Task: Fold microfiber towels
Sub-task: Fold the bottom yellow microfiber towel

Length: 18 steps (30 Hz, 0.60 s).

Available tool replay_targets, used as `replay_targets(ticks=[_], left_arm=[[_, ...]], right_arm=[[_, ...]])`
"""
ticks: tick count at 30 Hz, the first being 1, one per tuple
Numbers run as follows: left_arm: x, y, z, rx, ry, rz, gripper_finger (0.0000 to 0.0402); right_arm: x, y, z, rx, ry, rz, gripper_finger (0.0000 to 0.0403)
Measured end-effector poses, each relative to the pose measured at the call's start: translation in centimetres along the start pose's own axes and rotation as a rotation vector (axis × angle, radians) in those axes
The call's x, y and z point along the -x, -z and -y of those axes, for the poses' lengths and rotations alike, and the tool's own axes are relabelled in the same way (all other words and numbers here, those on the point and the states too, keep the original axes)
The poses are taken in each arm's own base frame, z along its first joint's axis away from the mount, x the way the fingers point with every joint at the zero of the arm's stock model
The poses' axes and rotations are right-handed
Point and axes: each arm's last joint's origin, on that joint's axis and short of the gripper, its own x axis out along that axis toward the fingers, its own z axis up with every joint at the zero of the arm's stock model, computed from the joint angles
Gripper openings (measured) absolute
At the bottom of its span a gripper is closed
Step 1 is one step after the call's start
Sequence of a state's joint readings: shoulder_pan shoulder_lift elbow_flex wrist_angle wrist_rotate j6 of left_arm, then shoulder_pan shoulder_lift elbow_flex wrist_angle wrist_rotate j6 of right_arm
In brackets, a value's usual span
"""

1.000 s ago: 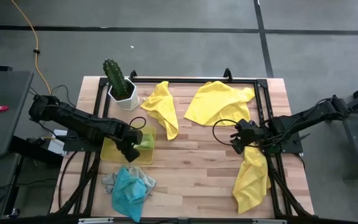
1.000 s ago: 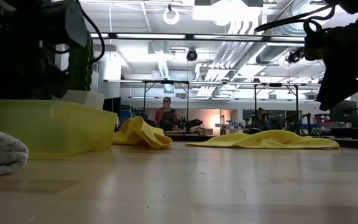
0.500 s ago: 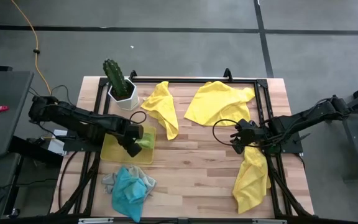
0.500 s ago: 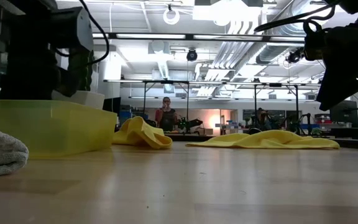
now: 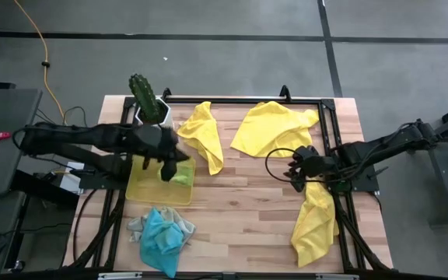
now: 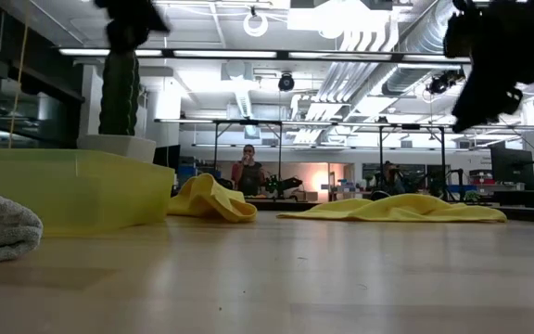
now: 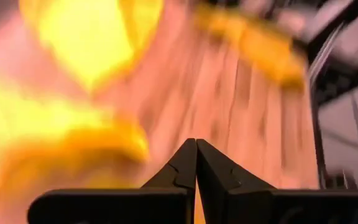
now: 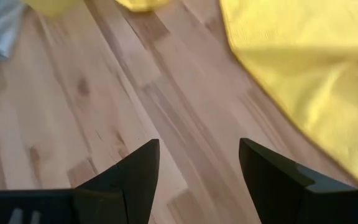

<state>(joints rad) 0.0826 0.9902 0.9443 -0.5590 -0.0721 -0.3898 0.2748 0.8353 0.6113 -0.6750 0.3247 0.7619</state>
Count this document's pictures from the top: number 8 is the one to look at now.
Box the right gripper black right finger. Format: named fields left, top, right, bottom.
left=239, top=137, right=358, bottom=224

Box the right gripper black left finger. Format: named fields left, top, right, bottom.
left=0, top=138, right=161, bottom=224

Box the yellow microfiber towel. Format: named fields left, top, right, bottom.
left=219, top=0, right=358, bottom=189
left=114, top=0, right=171, bottom=12

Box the grey microfiber towel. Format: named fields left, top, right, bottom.
left=0, top=0, right=26, bottom=62

